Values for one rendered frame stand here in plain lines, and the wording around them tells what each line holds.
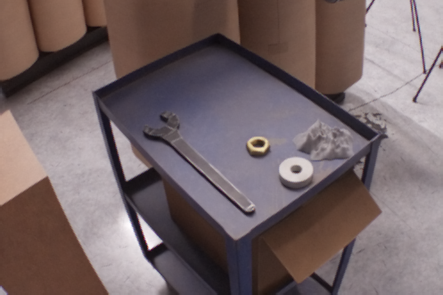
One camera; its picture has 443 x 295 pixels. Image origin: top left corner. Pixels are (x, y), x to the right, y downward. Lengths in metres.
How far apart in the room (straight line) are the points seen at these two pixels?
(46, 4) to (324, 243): 2.46
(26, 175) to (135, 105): 0.38
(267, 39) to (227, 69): 0.54
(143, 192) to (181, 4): 0.60
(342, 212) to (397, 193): 1.18
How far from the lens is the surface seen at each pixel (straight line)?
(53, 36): 3.15
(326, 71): 2.32
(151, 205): 1.49
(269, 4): 1.78
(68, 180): 2.42
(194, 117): 1.18
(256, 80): 1.29
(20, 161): 1.15
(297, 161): 1.03
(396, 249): 2.03
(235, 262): 0.95
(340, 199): 1.09
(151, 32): 1.52
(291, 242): 1.01
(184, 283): 1.75
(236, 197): 0.97
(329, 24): 2.18
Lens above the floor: 1.61
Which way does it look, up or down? 41 degrees down
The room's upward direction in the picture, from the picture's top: 5 degrees counter-clockwise
